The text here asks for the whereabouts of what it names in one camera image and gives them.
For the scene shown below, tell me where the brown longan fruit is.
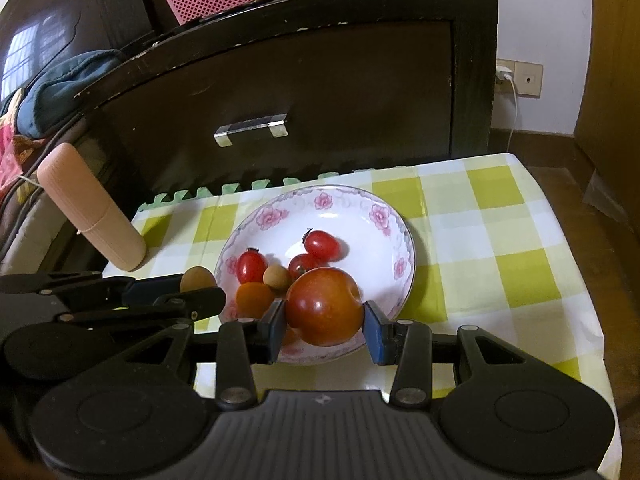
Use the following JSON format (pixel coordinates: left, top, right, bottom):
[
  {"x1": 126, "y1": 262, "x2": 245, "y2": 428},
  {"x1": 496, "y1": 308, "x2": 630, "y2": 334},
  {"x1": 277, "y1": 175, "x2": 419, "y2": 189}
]
[{"x1": 179, "y1": 266, "x2": 217, "y2": 294}]

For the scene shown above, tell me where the orange tangerine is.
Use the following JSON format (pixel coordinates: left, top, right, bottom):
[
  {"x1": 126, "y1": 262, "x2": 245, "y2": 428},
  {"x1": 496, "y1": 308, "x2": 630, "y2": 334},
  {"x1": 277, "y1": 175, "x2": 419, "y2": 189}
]
[
  {"x1": 282, "y1": 327, "x2": 299, "y2": 347},
  {"x1": 235, "y1": 282, "x2": 276, "y2": 318}
]

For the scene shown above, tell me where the pale longan fruit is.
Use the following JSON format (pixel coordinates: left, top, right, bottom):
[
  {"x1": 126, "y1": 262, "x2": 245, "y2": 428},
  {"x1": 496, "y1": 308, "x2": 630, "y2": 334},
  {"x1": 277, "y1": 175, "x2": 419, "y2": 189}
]
[{"x1": 262, "y1": 263, "x2": 291, "y2": 292}]

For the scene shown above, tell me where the large red tomato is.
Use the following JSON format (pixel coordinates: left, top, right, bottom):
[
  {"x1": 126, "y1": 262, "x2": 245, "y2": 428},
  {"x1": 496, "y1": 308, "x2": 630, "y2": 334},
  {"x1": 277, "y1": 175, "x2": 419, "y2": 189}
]
[{"x1": 285, "y1": 268, "x2": 363, "y2": 347}]

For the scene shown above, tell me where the stemmed red cherry tomato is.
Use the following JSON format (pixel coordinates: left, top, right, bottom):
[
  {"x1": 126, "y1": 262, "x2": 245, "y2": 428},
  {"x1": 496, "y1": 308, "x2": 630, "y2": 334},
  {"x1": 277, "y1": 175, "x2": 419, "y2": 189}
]
[{"x1": 288, "y1": 252, "x2": 324, "y2": 282}]

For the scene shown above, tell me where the small red cherry tomato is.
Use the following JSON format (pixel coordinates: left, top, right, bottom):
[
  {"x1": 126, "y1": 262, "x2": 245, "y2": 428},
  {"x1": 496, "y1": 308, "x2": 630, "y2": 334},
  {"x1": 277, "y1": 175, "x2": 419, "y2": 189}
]
[{"x1": 303, "y1": 230, "x2": 342, "y2": 263}]

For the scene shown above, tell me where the grey mattress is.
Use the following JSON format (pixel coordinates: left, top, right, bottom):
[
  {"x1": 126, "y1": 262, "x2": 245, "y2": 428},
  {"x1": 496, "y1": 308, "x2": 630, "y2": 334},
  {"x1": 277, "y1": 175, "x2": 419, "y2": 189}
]
[{"x1": 1, "y1": 134, "x2": 108, "y2": 275}]

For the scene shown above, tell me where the white floral porcelain plate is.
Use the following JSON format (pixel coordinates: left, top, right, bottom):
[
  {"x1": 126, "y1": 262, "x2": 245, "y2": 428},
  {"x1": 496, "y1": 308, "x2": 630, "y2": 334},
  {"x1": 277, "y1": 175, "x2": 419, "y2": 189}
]
[{"x1": 215, "y1": 184, "x2": 416, "y2": 365}]

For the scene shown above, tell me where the green foam mat edge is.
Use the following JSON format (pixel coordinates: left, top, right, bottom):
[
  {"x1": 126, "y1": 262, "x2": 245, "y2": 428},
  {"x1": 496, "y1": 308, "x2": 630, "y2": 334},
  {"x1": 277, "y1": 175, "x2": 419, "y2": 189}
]
[{"x1": 137, "y1": 166, "x2": 409, "y2": 212}]

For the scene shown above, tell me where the green white checkered tablecloth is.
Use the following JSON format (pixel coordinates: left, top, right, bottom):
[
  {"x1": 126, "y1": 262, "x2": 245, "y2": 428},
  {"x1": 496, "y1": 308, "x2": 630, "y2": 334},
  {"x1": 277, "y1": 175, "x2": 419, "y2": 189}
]
[{"x1": 132, "y1": 154, "x2": 613, "y2": 399}]

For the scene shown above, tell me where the pink ribbed cylindrical case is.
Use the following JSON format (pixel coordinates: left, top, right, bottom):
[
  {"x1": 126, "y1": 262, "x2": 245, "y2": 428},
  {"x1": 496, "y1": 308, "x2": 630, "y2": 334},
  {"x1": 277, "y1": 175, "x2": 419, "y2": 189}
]
[{"x1": 37, "y1": 143, "x2": 146, "y2": 271}]

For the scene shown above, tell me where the pink floral blanket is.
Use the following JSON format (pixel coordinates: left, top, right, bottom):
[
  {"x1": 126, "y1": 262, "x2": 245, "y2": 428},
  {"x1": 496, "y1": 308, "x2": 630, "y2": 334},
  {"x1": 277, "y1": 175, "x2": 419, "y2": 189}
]
[{"x1": 0, "y1": 88, "x2": 46, "y2": 198}]

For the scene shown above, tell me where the blue folded cloth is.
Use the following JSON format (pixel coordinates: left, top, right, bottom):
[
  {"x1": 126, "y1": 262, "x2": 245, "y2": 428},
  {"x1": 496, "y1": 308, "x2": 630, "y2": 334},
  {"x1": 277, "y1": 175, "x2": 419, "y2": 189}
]
[{"x1": 16, "y1": 50, "x2": 122, "y2": 139}]

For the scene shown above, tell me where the dark wooden cabinet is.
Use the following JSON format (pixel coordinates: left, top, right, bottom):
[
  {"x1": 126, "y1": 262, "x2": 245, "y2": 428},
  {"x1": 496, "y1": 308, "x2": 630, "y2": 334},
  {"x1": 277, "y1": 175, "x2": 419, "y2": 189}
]
[{"x1": 79, "y1": 0, "x2": 498, "y2": 196}]

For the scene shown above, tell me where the brown wooden wardrobe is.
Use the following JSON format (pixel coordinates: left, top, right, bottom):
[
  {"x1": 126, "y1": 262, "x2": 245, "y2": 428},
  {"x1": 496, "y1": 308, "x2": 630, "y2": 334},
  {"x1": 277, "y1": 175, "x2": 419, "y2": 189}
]
[{"x1": 575, "y1": 0, "x2": 639, "y2": 226}]

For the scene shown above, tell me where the silver drawer handle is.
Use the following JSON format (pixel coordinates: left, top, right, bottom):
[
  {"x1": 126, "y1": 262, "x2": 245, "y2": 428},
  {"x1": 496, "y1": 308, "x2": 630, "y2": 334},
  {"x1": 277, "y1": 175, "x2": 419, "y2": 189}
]
[{"x1": 214, "y1": 114, "x2": 288, "y2": 148}]

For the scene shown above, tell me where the white charger cable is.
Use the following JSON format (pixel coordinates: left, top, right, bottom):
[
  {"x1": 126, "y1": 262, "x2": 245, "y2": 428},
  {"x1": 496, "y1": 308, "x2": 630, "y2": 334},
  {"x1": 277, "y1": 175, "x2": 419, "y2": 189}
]
[{"x1": 497, "y1": 66, "x2": 522, "y2": 154}]

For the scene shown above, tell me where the beige wall socket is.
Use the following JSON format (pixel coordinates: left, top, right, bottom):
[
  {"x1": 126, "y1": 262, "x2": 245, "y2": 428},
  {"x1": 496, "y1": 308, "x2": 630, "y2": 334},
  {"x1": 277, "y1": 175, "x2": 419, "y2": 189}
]
[{"x1": 495, "y1": 58, "x2": 544, "y2": 99}]

